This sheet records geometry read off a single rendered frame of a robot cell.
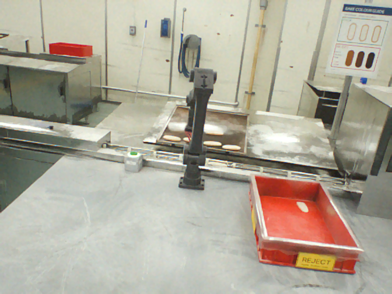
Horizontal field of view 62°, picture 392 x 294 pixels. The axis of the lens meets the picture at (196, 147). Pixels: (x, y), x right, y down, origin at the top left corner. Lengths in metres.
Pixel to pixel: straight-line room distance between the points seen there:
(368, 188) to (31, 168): 1.67
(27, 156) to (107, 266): 1.04
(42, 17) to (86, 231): 5.26
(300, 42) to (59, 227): 4.29
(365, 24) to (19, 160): 2.23
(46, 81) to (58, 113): 0.39
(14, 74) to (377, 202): 4.05
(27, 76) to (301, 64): 3.61
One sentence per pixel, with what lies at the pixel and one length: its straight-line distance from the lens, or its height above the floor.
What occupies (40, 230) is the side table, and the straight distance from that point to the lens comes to 1.28.
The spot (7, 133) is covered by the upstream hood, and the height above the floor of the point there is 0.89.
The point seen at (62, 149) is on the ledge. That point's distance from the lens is 1.84.
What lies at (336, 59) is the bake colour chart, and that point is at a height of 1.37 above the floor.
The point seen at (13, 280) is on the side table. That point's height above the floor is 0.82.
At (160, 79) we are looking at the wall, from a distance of 5.52.
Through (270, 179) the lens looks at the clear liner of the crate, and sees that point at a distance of 1.50.
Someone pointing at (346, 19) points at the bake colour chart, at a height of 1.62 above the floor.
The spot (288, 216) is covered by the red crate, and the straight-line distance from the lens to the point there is 1.43.
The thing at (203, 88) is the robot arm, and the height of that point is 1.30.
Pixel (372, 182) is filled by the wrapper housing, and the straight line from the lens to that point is 1.56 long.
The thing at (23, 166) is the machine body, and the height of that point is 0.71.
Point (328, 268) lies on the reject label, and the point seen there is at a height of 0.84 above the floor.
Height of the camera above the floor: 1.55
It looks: 22 degrees down
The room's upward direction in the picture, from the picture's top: 6 degrees clockwise
